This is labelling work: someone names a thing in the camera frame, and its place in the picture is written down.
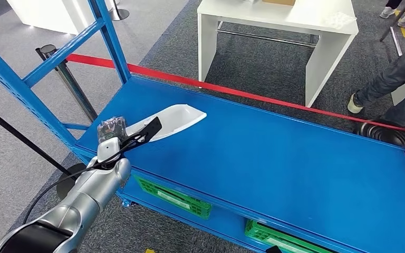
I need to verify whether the white plastic car part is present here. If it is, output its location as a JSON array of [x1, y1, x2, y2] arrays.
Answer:
[[123, 104, 207, 143]]

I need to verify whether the blue metal shelf rack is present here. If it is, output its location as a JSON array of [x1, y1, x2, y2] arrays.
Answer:
[[0, 0, 405, 253]]

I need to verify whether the red barrier belt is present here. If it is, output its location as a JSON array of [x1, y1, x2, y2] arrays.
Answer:
[[65, 53, 405, 136]]

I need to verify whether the green plastic crate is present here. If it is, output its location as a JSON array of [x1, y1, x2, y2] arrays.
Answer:
[[244, 219, 334, 253], [134, 176, 213, 221]]

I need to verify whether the clear plastic hand cover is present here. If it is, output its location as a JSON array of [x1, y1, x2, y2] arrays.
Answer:
[[97, 116, 127, 142]]

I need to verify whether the white table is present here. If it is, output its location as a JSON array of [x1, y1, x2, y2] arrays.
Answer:
[[197, 0, 360, 108]]

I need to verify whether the chrome base stanchion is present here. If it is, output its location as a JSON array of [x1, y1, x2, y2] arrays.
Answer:
[[107, 0, 130, 21]]

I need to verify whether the clear plastic bag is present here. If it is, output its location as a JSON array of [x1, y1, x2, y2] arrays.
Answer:
[[323, 10, 351, 30]]

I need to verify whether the black stanchion with round base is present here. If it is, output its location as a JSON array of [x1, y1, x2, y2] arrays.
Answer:
[[0, 100, 91, 200]]

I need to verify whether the white display plinth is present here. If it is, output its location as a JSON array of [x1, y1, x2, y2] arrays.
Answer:
[[6, 0, 119, 36]]

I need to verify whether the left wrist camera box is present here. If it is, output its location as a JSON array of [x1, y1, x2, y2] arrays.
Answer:
[[118, 116, 163, 152]]

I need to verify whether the grey stanchion post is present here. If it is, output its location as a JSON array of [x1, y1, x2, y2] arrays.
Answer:
[[34, 43, 99, 123]]

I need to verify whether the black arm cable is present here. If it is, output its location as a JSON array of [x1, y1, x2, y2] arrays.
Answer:
[[22, 134, 144, 224]]

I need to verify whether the metal frame stand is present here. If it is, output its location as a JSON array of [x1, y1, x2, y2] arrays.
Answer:
[[379, 0, 405, 57]]

